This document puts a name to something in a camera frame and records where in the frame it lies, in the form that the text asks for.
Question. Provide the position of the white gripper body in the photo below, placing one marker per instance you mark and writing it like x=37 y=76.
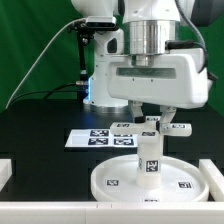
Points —
x=175 y=79

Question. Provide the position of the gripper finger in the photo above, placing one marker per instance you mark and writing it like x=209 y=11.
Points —
x=136 y=111
x=167 y=115

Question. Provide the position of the white cross-shaped table base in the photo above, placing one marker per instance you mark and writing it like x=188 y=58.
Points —
x=152 y=124

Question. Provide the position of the white round table top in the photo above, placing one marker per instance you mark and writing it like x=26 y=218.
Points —
x=168 y=180

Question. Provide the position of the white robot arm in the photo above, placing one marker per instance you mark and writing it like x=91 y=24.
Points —
x=148 y=51

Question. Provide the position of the white marker sheet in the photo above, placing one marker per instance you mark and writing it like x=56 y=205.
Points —
x=90 y=138

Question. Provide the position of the white right barrier block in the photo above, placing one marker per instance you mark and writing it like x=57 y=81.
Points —
x=214 y=178

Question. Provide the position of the white barrier block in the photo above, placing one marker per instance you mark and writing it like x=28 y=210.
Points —
x=5 y=172
x=214 y=178

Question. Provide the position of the white left barrier block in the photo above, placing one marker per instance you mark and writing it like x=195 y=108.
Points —
x=5 y=172

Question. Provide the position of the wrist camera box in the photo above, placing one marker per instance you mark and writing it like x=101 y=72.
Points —
x=115 y=45

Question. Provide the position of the black camera on stand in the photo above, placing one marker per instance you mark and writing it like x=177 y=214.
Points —
x=85 y=29

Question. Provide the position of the white front barrier rail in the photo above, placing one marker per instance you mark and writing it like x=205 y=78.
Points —
x=111 y=213

